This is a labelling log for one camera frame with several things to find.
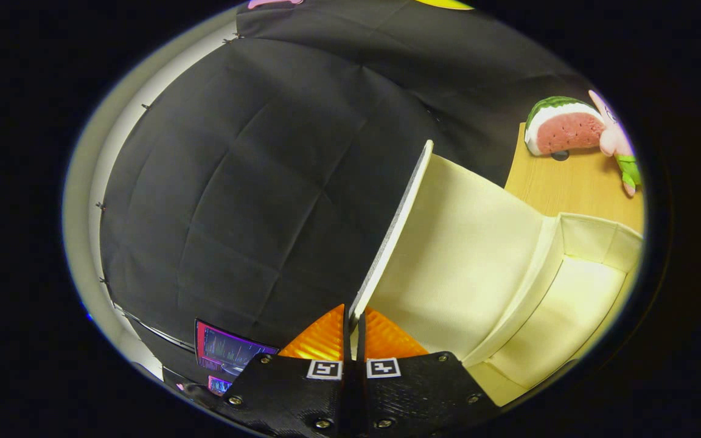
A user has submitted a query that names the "pink starfish plush toy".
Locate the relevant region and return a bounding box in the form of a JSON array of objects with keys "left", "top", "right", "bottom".
[{"left": 588, "top": 90, "right": 642, "bottom": 196}]

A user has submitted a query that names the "grey fabric storage box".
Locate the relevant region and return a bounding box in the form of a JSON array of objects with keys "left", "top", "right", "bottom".
[{"left": 349, "top": 140, "right": 644, "bottom": 407}]

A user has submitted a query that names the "watermelon slice plush toy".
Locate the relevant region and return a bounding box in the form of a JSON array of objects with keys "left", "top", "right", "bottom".
[{"left": 524, "top": 96, "right": 605, "bottom": 161}]

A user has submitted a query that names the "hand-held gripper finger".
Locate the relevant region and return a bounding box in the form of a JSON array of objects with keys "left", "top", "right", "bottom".
[
  {"left": 215, "top": 303, "right": 353, "bottom": 438},
  {"left": 352, "top": 306, "right": 501, "bottom": 438}
]

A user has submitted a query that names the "computer monitor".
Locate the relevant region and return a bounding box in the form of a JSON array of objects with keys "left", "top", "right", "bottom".
[{"left": 195, "top": 319, "right": 279, "bottom": 376}]

